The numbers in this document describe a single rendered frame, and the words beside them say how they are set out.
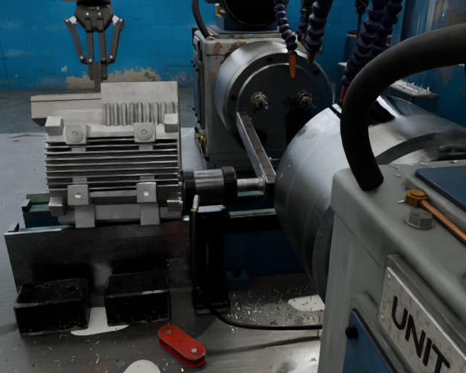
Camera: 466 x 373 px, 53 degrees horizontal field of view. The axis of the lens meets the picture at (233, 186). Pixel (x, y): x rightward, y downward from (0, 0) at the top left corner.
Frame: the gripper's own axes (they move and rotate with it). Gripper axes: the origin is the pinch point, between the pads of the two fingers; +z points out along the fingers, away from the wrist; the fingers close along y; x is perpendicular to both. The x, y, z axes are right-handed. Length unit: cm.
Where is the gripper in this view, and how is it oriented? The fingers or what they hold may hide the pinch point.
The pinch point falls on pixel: (98, 79)
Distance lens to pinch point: 107.6
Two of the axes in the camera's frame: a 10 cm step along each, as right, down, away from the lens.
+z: 0.8, 9.9, -0.8
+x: -1.5, 0.9, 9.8
